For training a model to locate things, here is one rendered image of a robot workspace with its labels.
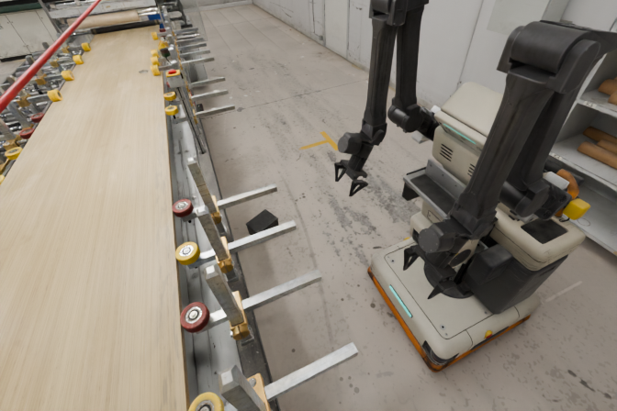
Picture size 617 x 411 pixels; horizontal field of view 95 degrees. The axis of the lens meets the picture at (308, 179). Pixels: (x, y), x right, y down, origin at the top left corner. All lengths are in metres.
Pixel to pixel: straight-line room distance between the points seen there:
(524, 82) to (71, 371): 1.22
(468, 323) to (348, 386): 0.68
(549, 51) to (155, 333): 1.09
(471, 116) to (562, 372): 1.56
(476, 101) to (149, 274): 1.16
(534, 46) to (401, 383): 1.60
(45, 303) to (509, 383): 2.01
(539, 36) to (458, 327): 1.37
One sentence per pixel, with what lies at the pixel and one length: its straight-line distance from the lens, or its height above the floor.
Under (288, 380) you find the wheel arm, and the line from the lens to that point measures 0.96.
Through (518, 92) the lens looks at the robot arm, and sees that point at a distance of 0.58.
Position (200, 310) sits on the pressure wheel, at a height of 0.90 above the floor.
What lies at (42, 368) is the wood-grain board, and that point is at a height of 0.90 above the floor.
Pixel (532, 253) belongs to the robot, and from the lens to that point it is 1.39.
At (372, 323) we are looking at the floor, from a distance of 1.90.
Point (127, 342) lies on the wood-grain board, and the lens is 1.06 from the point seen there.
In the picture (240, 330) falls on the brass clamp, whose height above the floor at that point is 0.86.
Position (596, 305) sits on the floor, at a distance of 2.47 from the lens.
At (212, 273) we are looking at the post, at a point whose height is 1.14.
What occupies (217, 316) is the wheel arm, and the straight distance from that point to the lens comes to 1.04.
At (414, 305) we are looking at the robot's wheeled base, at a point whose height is 0.28.
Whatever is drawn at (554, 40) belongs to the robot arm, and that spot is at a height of 1.61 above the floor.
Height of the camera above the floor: 1.75
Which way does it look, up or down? 41 degrees down
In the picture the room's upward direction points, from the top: 5 degrees counter-clockwise
